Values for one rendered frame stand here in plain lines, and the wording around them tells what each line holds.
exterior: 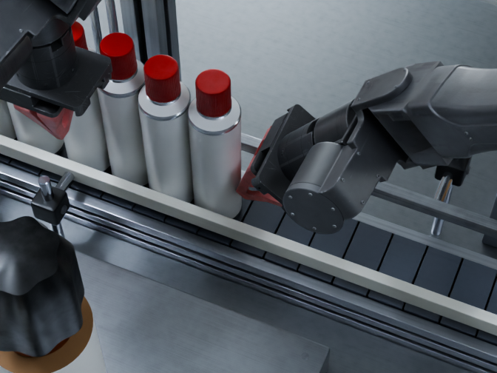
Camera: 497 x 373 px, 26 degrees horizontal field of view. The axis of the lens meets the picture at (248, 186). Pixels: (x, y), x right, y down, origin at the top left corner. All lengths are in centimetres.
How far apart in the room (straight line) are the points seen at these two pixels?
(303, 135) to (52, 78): 23
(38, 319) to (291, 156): 32
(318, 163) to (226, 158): 16
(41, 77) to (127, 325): 28
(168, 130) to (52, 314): 30
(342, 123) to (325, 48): 43
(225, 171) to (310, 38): 36
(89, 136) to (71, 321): 35
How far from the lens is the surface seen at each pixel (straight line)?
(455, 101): 85
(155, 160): 109
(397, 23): 142
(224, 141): 103
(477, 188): 126
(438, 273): 113
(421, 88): 89
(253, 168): 103
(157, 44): 121
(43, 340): 83
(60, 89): 98
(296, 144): 100
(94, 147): 116
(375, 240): 115
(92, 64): 99
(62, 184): 116
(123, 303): 111
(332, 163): 92
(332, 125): 96
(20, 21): 88
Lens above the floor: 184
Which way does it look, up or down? 55 degrees down
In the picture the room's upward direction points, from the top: straight up
